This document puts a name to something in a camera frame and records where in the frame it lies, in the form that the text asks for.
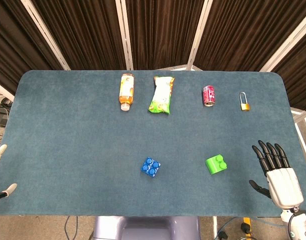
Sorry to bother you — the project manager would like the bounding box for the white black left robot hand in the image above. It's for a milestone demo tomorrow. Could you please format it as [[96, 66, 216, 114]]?
[[0, 143, 18, 203]]

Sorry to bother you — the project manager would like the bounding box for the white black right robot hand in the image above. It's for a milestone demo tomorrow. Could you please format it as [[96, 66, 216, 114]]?
[[248, 140, 305, 210]]

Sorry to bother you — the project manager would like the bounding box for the green toy block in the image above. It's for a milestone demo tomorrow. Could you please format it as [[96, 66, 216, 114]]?
[[205, 154, 230, 175]]

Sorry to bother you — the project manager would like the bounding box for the blue toy block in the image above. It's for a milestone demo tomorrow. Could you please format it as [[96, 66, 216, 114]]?
[[140, 157, 162, 179]]

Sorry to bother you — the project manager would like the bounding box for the yellow power strip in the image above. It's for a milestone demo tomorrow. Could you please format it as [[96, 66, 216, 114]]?
[[242, 216, 252, 236]]

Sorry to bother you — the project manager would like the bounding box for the brass long-shackle padlock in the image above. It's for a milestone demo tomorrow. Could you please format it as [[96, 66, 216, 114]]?
[[238, 91, 251, 112]]

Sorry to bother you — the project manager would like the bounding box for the blue felt table cover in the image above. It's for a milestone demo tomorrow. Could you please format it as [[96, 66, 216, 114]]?
[[0, 69, 306, 218]]

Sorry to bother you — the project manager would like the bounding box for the brown pleated divider panel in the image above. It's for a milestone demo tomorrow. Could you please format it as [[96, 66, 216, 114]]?
[[259, 14, 306, 112], [0, 0, 70, 95], [24, 0, 132, 71], [116, 0, 210, 71], [189, 0, 306, 73]]

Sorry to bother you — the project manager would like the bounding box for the red soda can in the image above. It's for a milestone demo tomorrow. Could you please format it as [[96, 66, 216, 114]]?
[[202, 85, 217, 107]]

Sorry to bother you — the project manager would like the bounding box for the orange tea plastic bottle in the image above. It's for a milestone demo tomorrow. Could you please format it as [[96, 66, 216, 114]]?
[[118, 72, 136, 112]]

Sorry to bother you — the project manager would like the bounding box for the lavender robot torso base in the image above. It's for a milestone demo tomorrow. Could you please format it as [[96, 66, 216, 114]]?
[[92, 215, 201, 240]]

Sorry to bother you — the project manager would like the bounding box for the green white snack bag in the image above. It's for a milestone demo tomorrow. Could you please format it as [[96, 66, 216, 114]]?
[[147, 75, 176, 115]]

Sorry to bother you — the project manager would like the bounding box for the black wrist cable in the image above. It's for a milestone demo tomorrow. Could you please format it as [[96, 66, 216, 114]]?
[[287, 212, 299, 240]]

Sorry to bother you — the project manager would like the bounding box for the blue floor cable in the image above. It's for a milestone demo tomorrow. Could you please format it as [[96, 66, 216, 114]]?
[[217, 216, 285, 232], [63, 216, 79, 240]]

